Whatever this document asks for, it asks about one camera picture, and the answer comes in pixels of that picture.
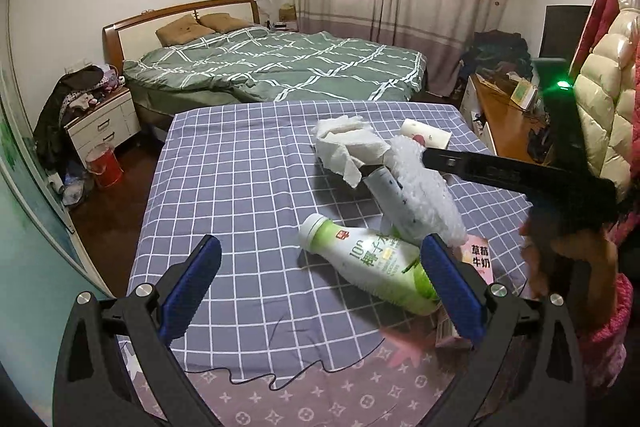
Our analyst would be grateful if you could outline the red bucket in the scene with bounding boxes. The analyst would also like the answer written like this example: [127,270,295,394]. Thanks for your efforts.
[85,144,124,189]

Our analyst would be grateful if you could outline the green checked duvet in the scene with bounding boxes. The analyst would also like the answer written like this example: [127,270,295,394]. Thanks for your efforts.
[122,24,428,104]

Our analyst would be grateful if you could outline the pile of clothes on nightstand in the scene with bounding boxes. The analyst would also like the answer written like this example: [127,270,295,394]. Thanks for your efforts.
[32,64,126,168]

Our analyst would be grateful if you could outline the white green drink bottle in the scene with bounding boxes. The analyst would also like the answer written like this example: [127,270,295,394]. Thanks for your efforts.
[298,213,443,317]

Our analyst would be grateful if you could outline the black television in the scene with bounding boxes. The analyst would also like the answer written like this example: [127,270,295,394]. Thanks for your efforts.
[542,4,593,60]

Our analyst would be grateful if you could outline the white nightstand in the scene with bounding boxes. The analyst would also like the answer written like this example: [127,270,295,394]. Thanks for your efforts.
[65,87,141,153]

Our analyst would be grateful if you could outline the green box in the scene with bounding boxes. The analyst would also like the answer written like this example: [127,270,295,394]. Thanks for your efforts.
[511,78,536,108]

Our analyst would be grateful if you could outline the person's right hand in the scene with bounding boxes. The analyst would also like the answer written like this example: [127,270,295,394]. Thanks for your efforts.
[520,207,621,303]

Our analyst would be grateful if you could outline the plastic bag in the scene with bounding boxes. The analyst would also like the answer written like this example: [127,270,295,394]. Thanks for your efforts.
[47,172,92,209]

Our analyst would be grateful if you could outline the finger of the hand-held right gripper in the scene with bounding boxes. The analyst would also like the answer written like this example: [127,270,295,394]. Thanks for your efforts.
[422,147,556,196]

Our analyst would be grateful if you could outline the plain brown pillow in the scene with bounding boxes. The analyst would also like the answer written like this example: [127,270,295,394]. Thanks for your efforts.
[199,12,251,33]

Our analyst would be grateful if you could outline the white tube with black cap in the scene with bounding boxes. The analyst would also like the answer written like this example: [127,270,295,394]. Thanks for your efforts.
[367,166,416,233]

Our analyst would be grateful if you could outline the red jacket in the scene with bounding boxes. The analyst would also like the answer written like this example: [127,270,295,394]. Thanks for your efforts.
[570,0,618,80]

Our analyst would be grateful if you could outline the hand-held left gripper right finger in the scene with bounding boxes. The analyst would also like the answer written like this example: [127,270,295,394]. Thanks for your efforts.
[420,234,586,427]

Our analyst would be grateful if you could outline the dark pile of clothes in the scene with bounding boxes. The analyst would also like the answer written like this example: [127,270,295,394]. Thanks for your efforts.
[457,30,533,83]

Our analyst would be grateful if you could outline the person's right forearm pink sleeve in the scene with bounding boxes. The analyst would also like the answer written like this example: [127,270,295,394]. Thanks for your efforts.
[572,272,640,390]

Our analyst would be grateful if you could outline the pink milk carton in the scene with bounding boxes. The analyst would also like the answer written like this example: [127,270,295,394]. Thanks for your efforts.
[435,232,496,350]

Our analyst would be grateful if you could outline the wooden bed headboard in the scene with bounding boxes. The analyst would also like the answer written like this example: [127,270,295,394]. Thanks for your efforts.
[102,0,261,73]

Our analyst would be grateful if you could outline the wooden desk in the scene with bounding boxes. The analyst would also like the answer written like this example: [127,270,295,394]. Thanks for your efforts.
[467,74,556,165]

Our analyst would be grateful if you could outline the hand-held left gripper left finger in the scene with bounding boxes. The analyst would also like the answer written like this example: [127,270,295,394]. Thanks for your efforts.
[52,234,223,427]

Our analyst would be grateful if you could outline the crumpled white paper towel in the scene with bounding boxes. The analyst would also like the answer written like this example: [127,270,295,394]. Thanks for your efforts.
[313,116,392,189]

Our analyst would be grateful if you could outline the cream puffer jacket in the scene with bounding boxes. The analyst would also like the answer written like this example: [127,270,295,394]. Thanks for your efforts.
[572,0,640,203]

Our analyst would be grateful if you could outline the brown pillow with dark mark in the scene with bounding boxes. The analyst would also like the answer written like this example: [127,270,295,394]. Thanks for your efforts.
[155,14,202,47]

